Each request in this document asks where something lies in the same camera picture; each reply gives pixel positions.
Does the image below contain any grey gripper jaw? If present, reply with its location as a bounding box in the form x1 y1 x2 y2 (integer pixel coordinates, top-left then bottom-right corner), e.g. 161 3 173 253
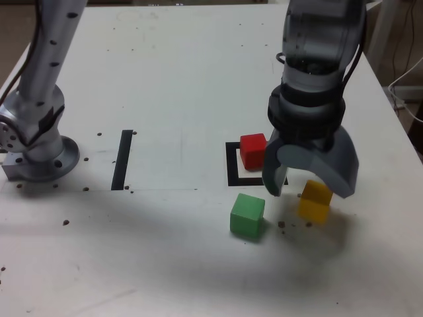
276 125 360 199

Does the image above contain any yellow cube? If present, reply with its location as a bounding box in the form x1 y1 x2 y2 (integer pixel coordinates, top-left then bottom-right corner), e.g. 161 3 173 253
298 180 334 225

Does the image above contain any white metal frame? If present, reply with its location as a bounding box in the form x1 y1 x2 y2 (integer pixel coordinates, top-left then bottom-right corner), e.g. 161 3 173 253
365 0 423 88

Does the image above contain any black tape square outline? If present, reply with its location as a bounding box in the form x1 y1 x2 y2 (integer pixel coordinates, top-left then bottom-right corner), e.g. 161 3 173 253
225 141 289 188

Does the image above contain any black robot wrist cable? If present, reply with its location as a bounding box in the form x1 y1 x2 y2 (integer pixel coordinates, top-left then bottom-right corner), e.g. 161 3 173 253
275 32 367 98

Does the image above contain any white cable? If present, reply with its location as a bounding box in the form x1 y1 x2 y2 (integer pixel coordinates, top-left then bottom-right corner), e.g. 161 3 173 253
387 55 423 123

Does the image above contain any red cube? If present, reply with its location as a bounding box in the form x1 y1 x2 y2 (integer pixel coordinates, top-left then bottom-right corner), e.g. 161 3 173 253
239 133 268 172

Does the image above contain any green cube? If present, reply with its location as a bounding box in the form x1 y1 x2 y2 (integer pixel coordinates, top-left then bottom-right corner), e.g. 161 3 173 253
229 193 266 244

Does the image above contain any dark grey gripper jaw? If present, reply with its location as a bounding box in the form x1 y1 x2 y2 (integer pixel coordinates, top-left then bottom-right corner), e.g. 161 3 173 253
262 130 289 198

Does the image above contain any black tape strip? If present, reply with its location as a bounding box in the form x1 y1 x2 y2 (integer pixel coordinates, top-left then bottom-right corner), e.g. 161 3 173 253
110 129 134 192

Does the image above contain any thin black cable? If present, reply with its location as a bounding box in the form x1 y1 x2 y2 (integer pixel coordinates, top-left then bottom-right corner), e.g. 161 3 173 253
391 0 416 80

